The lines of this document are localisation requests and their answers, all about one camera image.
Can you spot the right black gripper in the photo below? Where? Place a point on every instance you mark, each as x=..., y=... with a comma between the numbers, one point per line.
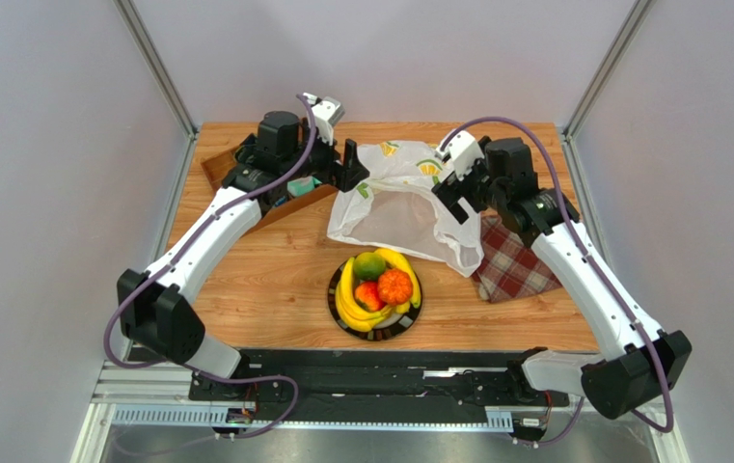
x=459, y=190

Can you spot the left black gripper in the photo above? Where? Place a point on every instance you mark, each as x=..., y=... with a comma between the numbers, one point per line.
x=347, y=175

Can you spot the white plastic bag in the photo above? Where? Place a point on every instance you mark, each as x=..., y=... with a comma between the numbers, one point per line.
x=395, y=208

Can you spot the green fake mango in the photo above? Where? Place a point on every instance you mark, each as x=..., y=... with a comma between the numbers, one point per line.
x=369, y=266

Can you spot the orange fake pumpkin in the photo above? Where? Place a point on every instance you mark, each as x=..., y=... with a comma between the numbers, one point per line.
x=395, y=287

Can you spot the yellow banana bunch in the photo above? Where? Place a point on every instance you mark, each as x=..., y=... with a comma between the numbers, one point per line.
x=349, y=311
x=396, y=260

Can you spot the red fake apple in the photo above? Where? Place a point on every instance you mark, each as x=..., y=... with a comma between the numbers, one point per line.
x=367, y=296

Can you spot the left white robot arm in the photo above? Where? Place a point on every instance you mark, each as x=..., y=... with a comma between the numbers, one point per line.
x=155, y=305

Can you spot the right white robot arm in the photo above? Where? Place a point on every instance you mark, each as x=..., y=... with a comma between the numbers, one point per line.
x=637, y=360

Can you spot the teal white socks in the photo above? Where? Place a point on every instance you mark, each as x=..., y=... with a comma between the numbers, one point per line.
x=301, y=186

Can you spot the red plaid cloth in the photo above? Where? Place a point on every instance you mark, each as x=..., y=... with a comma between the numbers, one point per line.
x=509, y=270

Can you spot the wooden divided tray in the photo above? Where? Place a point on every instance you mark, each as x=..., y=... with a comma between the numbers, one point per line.
x=217, y=166

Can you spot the round patterned ceramic plate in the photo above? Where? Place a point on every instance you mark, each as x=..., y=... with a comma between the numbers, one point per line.
x=394, y=326

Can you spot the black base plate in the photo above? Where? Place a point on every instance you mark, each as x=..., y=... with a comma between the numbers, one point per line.
x=381, y=386

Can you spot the aluminium frame rail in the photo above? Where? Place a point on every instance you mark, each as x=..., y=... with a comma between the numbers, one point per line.
x=146, y=415

